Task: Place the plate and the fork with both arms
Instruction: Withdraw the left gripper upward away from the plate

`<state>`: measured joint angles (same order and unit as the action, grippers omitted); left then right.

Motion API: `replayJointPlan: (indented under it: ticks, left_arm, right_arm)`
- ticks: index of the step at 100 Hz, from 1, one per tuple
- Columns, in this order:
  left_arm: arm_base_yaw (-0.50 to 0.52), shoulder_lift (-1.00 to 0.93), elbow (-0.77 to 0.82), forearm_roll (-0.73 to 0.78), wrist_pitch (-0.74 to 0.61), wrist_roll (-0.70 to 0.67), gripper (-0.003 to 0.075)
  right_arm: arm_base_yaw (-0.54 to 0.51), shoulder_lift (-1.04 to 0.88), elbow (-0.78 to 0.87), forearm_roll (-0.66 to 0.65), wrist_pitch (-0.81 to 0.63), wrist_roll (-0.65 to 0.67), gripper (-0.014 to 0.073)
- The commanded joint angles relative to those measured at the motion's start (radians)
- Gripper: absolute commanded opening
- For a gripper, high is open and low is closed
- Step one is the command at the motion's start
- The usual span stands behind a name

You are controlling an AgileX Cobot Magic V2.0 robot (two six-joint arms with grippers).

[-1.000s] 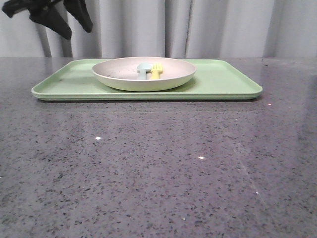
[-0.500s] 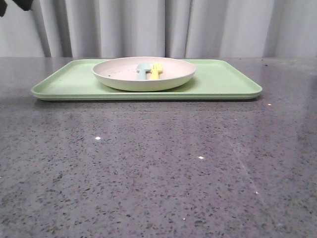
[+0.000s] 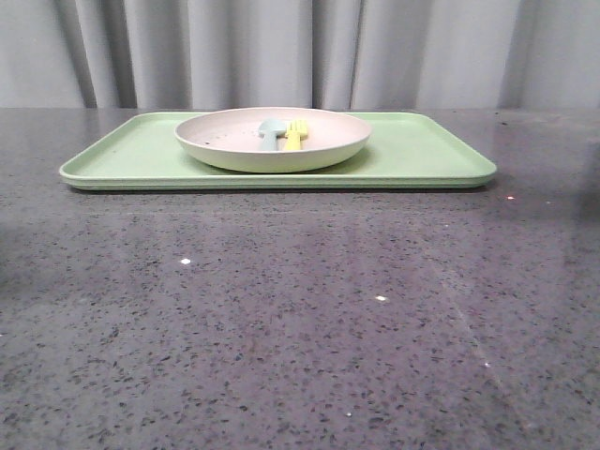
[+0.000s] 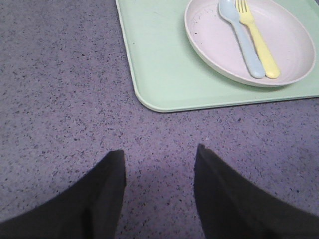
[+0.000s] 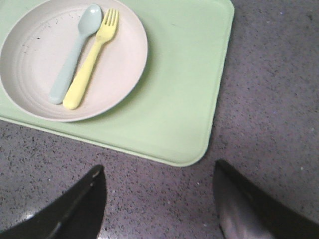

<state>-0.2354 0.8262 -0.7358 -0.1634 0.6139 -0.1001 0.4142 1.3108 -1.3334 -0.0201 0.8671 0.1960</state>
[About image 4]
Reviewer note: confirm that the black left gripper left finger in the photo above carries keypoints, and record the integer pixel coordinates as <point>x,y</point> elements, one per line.
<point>90,209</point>

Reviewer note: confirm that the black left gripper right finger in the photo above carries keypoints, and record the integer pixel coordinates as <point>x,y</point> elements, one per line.
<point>231,207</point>

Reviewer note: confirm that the yellow plastic fork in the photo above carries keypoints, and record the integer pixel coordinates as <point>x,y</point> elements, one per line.
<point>272,69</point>

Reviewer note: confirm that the white round plate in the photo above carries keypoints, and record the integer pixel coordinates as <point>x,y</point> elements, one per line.
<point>214,40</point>

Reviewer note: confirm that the light green rectangular tray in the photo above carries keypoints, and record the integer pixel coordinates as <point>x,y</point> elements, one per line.
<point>169,76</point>

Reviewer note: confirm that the light blue plastic spoon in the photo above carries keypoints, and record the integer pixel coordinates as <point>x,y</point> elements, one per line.
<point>228,12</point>

